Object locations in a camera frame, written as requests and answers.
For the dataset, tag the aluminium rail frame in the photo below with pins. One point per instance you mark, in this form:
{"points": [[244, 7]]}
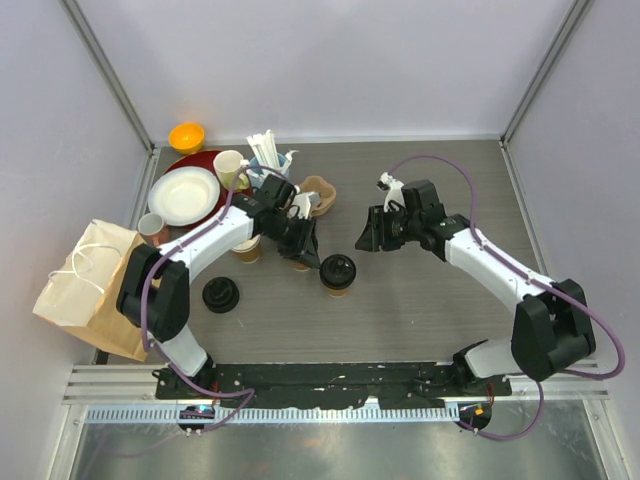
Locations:
{"points": [[129, 384]]}

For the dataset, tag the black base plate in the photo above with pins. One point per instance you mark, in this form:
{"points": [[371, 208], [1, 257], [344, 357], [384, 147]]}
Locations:
{"points": [[338, 386]]}

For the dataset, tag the white wrapped straws bundle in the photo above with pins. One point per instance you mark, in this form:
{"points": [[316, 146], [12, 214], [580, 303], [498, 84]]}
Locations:
{"points": [[266, 158]]}

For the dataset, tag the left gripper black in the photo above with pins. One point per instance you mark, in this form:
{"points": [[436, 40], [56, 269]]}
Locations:
{"points": [[304, 247]]}

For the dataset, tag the cardboard cup carrier back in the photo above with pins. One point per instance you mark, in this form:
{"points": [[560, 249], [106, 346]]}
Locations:
{"points": [[326, 191]]}

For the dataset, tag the white slotted cable duct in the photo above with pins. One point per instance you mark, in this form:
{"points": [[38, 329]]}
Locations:
{"points": [[184, 414]]}

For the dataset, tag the orange bowl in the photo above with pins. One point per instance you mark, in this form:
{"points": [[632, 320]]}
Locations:
{"points": [[187, 138]]}

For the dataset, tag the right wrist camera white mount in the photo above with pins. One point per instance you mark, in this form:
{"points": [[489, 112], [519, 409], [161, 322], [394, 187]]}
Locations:
{"points": [[392, 188]]}

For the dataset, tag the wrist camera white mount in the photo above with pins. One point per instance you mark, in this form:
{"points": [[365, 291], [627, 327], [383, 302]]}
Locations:
{"points": [[392, 188], [304, 204]]}

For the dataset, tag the red round tray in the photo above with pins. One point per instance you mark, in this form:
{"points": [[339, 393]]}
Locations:
{"points": [[203, 159]]}

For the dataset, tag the brown paper bag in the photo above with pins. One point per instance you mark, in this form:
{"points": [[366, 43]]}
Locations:
{"points": [[80, 297]]}

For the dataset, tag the black lid stack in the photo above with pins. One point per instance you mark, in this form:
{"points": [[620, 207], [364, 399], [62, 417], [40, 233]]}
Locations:
{"points": [[220, 295]]}

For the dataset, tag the pale yellow mug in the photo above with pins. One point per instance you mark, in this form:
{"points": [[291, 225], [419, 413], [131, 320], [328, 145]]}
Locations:
{"points": [[226, 165]]}

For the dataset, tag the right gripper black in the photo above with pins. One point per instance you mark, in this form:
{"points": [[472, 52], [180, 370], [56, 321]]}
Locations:
{"points": [[375, 237]]}

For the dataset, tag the small white pink cup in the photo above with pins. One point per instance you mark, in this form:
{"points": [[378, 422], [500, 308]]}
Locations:
{"points": [[154, 229]]}

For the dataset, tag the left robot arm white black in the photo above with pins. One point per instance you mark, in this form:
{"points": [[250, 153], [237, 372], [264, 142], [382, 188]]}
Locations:
{"points": [[155, 291]]}

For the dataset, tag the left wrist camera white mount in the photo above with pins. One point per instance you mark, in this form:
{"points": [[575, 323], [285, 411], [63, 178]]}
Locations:
{"points": [[304, 204]]}

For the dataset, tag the white plate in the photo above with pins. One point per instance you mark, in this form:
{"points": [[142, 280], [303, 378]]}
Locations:
{"points": [[184, 196]]}

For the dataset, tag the brown paper cups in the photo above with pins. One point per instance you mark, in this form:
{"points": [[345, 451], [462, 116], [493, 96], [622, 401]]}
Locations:
{"points": [[249, 251]]}

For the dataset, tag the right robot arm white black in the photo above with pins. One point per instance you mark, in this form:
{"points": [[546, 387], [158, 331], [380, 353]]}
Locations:
{"points": [[550, 331]]}

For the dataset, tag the lidded brown paper cup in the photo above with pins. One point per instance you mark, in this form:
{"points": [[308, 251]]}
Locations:
{"points": [[301, 267]]}

